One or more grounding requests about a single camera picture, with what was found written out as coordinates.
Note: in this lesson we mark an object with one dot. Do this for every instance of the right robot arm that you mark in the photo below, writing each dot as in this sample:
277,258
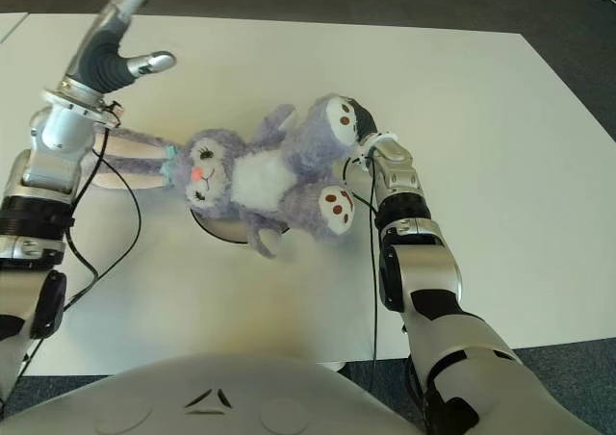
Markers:
423,271

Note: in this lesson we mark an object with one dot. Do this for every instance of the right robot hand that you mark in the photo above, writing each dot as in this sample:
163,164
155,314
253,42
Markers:
366,122

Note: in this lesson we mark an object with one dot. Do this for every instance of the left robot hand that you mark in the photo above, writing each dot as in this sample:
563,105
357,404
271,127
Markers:
101,59

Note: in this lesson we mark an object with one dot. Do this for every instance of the purple plush bunny doll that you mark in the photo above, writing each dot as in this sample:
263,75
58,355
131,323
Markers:
260,175

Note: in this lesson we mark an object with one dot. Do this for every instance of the white plate with black rim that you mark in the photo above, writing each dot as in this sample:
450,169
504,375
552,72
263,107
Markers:
221,230

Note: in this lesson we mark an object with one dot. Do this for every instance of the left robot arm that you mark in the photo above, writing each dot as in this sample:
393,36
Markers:
53,156

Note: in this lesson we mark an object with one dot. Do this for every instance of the grey robot torso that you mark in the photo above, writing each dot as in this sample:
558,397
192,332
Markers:
207,396

